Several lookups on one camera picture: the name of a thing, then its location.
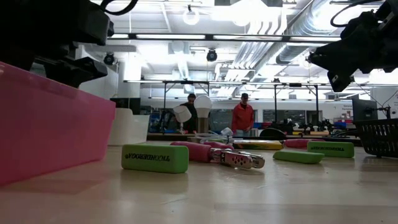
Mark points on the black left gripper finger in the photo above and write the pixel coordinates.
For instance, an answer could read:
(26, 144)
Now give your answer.
(77, 70)

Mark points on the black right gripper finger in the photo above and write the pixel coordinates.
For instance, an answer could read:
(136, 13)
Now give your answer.
(326, 57)
(340, 81)

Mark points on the pink plastic tray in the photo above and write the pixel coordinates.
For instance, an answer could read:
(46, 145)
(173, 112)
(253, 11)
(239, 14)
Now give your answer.
(46, 124)

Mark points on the green Ticonderoga eraser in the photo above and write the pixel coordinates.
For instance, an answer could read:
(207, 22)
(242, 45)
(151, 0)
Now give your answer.
(298, 156)
(331, 149)
(155, 158)

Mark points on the yellow crayon box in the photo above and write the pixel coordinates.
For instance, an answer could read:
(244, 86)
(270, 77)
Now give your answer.
(257, 145)

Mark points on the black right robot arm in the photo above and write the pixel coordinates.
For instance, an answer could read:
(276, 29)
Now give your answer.
(390, 9)

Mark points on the black ceiling spotlight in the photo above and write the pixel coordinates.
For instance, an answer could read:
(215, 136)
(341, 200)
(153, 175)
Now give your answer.
(109, 58)
(211, 55)

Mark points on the black computer monitor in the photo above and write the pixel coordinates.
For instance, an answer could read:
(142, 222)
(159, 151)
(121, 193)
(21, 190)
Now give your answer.
(364, 109)

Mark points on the blue storage bin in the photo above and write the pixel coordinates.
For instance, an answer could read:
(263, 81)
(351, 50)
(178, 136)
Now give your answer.
(259, 125)
(340, 125)

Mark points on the black background equipment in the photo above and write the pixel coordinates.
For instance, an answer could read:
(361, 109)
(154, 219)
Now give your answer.
(124, 104)

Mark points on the black mesh basket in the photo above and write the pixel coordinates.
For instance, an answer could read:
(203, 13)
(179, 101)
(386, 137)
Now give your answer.
(379, 137)

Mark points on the white plastic bin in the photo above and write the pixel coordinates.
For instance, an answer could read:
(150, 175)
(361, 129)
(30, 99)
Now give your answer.
(130, 127)

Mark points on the overhead LED light bar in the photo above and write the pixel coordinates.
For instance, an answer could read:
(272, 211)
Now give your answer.
(248, 37)

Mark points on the person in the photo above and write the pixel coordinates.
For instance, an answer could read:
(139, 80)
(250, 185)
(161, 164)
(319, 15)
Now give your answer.
(242, 118)
(191, 99)

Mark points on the white faceted object on stand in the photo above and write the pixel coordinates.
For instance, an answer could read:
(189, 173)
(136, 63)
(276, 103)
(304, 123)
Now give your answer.
(182, 113)

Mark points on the white light bulb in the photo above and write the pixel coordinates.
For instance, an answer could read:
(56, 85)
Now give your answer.
(202, 103)

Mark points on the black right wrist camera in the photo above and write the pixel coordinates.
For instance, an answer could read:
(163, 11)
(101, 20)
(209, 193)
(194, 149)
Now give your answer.
(359, 26)

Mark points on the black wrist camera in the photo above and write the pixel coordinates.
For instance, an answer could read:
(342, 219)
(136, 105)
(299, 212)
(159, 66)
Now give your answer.
(93, 25)
(359, 26)

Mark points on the black metal frame stand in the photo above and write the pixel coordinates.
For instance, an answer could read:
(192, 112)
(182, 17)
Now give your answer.
(295, 84)
(186, 82)

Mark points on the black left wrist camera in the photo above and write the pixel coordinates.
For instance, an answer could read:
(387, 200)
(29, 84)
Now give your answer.
(93, 25)

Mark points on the black aluminium table frame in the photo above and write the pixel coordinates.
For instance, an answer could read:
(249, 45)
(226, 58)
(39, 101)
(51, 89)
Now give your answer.
(168, 137)

